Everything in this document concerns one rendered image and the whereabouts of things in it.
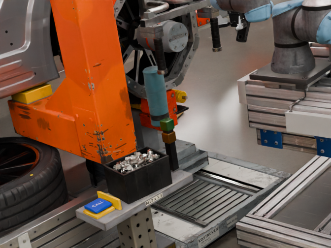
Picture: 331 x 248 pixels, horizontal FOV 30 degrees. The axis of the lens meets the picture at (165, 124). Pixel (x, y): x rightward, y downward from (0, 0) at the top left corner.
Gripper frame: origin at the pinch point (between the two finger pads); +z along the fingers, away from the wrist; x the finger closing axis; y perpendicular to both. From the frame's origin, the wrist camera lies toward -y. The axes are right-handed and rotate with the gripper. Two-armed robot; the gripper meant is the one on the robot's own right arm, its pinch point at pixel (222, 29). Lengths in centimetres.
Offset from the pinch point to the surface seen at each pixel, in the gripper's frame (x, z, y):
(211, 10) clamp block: 1.2, 7.5, 10.8
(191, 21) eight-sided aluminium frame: -20.3, -2.2, 2.1
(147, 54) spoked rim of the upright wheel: -31.4, 18.8, -8.9
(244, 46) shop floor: -167, -219, -83
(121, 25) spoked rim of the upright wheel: -31.8, 30.8, 8.2
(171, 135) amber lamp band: 23, 62, -23
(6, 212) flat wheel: -14, 115, -40
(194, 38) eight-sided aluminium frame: -20.1, -2.5, -5.8
